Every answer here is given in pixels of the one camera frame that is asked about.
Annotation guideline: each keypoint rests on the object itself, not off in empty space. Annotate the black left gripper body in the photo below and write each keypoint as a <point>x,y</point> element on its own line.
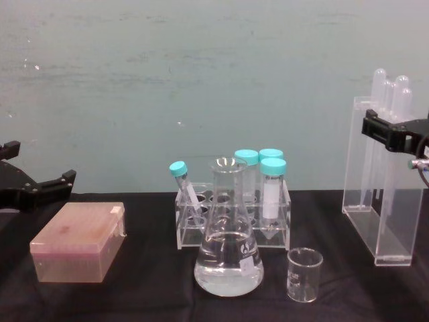
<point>10,188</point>

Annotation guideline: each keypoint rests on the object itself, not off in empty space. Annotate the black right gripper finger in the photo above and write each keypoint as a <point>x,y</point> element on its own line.
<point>378,132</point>
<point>378,115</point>

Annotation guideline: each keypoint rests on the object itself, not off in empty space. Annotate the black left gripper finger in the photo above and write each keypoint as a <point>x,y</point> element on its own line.
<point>11,149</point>
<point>50,192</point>

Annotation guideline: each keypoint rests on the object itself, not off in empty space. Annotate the pink pipette tip box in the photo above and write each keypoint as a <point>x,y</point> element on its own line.
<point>73,241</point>

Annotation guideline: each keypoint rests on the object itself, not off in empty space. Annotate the clear acrylic pipette stand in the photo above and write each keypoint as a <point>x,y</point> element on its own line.
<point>378,234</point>

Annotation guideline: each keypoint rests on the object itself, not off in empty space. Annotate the teal-capped tube with white label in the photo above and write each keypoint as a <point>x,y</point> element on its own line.
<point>272,198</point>

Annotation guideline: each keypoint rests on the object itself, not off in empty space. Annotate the black table cloth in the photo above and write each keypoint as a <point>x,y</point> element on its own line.
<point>151,285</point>

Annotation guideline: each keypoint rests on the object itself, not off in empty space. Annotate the slanted teal-capped centrifuge tube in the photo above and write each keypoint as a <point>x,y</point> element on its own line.
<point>187,191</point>

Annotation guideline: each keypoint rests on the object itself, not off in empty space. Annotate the clear acrylic tube rack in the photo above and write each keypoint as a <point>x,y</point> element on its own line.
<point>187,238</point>

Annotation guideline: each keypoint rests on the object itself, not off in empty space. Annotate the small glass beaker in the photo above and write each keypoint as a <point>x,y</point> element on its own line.
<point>303,278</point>

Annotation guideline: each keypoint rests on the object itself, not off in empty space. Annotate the glass conical flask with liquid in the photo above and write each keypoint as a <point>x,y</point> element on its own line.
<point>229,268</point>

